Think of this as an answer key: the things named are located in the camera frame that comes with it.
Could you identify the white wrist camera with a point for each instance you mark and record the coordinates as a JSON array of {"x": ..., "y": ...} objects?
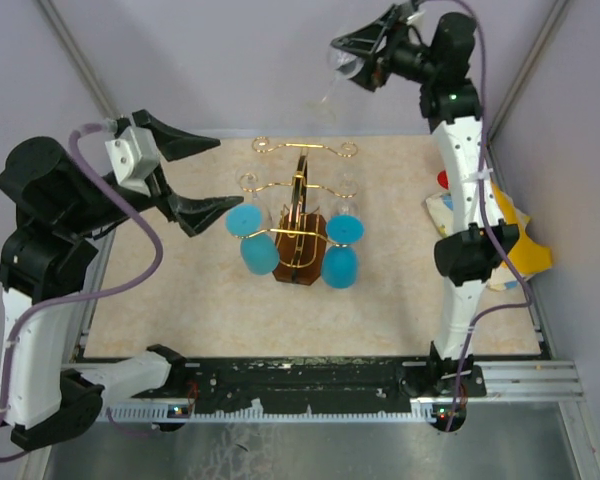
[
  {"x": 412, "y": 12},
  {"x": 133, "y": 157}
]

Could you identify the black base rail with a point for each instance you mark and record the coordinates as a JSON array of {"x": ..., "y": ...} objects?
[{"x": 300, "y": 385}]

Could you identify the gold wire glass rack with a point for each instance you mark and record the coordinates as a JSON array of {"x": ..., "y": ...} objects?
[{"x": 298, "y": 212}]

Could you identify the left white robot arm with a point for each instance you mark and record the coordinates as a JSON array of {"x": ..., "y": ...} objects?
[{"x": 42, "y": 275}]

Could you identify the clear wine glass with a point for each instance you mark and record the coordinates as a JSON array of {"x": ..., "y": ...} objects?
[
  {"x": 345, "y": 198},
  {"x": 343, "y": 66},
  {"x": 250, "y": 177}
]

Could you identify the aluminium corner post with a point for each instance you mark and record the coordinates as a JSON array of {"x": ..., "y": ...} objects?
[
  {"x": 79, "y": 61},
  {"x": 542, "y": 41}
]

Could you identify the blue wine glass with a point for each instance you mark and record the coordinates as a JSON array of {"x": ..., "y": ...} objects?
[
  {"x": 257, "y": 248},
  {"x": 340, "y": 263}
]

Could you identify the right aluminium corner post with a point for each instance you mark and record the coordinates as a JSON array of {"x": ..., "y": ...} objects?
[{"x": 542, "y": 41}]

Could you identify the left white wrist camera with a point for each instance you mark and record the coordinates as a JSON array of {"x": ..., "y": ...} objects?
[{"x": 133, "y": 157}]

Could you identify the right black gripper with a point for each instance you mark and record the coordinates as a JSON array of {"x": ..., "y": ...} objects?
[{"x": 365, "y": 42}]

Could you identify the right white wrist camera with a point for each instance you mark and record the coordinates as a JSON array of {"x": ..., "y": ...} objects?
[{"x": 412, "y": 12}]

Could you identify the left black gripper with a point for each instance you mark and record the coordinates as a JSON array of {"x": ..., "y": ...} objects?
[{"x": 195, "y": 212}]

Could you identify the left aluminium corner post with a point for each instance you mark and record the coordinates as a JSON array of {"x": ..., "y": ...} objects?
[{"x": 79, "y": 61}]

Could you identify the red plastic wine glass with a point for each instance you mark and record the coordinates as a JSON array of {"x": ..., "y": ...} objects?
[{"x": 442, "y": 179}]

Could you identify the right blue wine glass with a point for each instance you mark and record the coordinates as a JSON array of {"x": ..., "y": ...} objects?
[{"x": 340, "y": 263}]

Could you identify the left blue wine glass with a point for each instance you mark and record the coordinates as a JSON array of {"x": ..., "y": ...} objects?
[{"x": 257, "y": 248}]

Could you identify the patterned yellow cloth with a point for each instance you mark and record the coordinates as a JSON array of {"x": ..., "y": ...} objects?
[{"x": 527, "y": 256}]

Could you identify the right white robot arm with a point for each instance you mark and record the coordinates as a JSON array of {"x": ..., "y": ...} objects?
[{"x": 452, "y": 104}]

